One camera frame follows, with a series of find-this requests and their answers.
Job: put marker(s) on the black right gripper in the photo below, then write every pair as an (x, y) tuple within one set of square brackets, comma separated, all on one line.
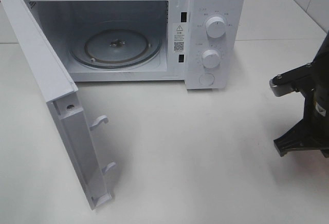
[(310, 133)]

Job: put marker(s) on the round white door button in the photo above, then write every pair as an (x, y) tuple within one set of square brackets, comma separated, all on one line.
[(206, 79)]

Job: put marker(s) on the lower white timer knob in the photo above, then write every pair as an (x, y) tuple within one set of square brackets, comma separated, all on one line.
[(211, 58)]

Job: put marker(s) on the upper white power knob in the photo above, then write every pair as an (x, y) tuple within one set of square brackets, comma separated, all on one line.
[(216, 26)]

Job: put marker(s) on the white microwave oven body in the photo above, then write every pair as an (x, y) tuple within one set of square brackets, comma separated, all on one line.
[(180, 57)]

